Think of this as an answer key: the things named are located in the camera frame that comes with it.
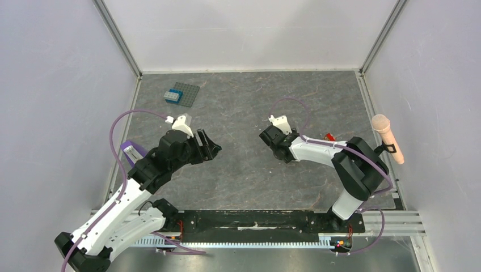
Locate grey lego brick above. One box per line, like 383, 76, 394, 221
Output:
163, 91, 181, 102

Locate purple cable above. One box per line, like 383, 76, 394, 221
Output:
269, 97, 394, 256
60, 109, 208, 272

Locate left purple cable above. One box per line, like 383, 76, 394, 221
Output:
60, 109, 208, 272

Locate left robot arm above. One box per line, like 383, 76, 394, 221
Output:
54, 129, 222, 271

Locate black microphone stand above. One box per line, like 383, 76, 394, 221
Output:
374, 142, 397, 155

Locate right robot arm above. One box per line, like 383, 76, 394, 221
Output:
259, 125, 392, 231

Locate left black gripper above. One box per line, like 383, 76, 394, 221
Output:
170, 128, 222, 172

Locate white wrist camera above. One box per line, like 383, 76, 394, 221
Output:
268, 115, 292, 135
165, 113, 194, 138

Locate blue lego brick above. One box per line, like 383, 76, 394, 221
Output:
164, 89, 183, 104

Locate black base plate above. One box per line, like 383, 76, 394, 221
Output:
160, 210, 366, 243

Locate red toy figure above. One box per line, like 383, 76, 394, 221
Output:
324, 133, 336, 141

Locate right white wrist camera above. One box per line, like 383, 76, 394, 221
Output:
268, 115, 292, 135

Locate grey lego baseplate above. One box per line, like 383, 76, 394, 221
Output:
169, 82, 200, 107

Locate pink microphone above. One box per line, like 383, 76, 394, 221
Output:
371, 114, 404, 165

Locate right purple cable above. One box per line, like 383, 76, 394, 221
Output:
269, 97, 394, 256

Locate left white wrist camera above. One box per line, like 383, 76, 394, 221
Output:
165, 113, 194, 138

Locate white cable duct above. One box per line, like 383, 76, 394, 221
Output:
130, 235, 348, 250

